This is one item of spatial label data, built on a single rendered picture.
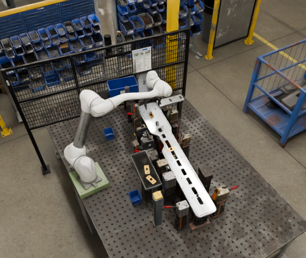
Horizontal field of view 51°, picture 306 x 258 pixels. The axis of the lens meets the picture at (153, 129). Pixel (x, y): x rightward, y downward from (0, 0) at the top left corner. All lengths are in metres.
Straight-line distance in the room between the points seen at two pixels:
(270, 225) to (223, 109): 2.28
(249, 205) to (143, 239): 1.01
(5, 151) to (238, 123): 3.21
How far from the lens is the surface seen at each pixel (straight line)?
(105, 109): 2.68
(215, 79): 5.41
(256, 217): 3.08
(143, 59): 3.51
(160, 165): 2.78
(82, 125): 2.90
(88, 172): 2.95
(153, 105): 3.39
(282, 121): 4.72
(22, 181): 4.30
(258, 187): 3.25
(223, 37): 5.88
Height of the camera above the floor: 3.31
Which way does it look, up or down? 47 degrees down
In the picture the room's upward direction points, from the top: 1 degrees counter-clockwise
